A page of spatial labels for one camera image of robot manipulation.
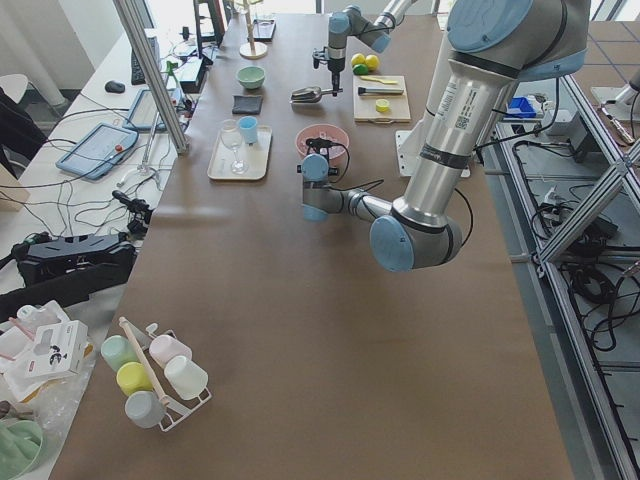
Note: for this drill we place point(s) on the wooden cup stand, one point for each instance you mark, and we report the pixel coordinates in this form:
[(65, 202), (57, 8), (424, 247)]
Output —
[(251, 49)]

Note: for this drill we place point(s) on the yellow lemon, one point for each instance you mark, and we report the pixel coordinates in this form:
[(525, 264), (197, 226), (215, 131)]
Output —
[(358, 59), (372, 62)]

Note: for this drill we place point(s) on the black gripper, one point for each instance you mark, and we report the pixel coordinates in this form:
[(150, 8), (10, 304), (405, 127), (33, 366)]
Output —
[(335, 65), (321, 148)]

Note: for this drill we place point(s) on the white wire cup rack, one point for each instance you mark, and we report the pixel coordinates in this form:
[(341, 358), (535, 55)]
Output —
[(177, 409)]

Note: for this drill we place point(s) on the grey plastic cup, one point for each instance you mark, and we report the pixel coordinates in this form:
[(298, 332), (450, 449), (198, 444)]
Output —
[(144, 409)]

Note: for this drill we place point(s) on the yellow plastic knife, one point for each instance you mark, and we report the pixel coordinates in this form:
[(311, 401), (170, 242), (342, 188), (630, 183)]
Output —
[(380, 80)]

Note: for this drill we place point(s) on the yellow plastic cup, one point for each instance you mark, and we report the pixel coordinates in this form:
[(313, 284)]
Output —
[(132, 377)]

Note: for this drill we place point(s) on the pink plastic cup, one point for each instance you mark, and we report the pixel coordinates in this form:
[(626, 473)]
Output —
[(164, 348)]

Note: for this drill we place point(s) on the bamboo cutting board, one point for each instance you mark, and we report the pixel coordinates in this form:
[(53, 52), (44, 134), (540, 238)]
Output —
[(364, 106)]

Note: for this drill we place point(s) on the clear wine glass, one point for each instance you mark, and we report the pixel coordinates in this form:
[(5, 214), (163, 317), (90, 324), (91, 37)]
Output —
[(232, 139)]

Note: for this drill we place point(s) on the metal muddler bar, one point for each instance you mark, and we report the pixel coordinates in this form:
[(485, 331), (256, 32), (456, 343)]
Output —
[(363, 91)]

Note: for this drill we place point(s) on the pink bowl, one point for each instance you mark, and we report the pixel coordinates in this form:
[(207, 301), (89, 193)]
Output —
[(336, 154)]

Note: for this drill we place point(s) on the metal ice scoop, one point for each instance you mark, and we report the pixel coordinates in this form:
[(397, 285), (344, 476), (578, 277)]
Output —
[(313, 94)]

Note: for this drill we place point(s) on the cream serving tray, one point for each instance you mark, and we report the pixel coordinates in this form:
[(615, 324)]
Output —
[(255, 156)]

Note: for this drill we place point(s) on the green lime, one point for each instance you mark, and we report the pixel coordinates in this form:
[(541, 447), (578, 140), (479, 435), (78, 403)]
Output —
[(360, 69)]

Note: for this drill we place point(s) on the green bowl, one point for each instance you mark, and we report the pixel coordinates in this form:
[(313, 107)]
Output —
[(251, 77)]

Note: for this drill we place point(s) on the green plastic cup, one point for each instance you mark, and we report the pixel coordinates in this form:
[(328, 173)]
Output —
[(117, 351)]

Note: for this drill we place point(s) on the blue plastic cup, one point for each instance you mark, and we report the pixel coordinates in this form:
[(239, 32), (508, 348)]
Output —
[(248, 127)]

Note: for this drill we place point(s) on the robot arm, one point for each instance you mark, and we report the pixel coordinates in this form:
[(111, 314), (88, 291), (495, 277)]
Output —
[(350, 22), (488, 47)]

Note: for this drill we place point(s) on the blue teach pendant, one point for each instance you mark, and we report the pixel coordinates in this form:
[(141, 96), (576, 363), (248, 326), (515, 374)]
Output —
[(101, 150), (143, 114)]

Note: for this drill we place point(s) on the half lemon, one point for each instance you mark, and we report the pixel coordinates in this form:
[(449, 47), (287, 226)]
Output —
[(382, 105)]

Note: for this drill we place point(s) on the grey folded cloth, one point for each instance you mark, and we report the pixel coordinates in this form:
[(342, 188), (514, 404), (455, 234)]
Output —
[(247, 104)]

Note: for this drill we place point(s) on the white plastic cup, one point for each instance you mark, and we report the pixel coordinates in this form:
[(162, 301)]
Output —
[(186, 377)]

